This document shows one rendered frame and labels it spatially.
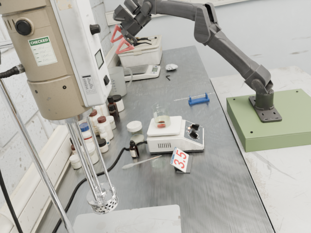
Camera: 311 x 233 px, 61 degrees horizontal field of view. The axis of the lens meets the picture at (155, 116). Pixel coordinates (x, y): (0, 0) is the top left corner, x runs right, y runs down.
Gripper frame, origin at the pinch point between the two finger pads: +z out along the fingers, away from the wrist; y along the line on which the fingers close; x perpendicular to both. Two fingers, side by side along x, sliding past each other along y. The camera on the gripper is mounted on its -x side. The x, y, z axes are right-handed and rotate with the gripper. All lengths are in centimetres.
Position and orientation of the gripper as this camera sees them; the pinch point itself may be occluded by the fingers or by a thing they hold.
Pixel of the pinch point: (115, 46)
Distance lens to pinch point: 122.2
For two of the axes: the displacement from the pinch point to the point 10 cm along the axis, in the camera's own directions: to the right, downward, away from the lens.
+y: 3.3, 6.8, -6.6
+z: -7.3, 6.2, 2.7
